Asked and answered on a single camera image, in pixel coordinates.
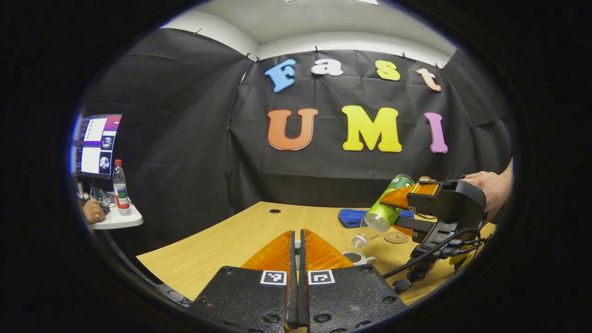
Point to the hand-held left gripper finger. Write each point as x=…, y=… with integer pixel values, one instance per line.
x=303, y=300
x=292, y=300

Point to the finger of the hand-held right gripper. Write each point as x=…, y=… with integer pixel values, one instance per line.
x=416, y=226
x=407, y=196

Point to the green label water bottle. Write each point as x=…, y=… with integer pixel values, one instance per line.
x=388, y=208

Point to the round wooden coaster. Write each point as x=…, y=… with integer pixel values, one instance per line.
x=396, y=237

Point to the white teacup lid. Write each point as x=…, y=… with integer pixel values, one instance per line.
x=298, y=247

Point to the white teacup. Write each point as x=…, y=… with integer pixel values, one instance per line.
x=358, y=258

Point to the red cap plastic bottle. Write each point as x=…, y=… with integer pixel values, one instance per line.
x=121, y=189

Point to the brown bread slice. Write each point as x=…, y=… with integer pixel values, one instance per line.
x=426, y=178

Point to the blue towel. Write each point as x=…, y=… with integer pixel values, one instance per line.
x=351, y=217

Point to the black backdrop cloth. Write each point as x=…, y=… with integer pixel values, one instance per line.
x=208, y=138

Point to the white side desk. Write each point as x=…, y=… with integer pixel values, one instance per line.
x=120, y=221

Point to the computer monitor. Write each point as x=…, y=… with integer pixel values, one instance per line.
x=97, y=145

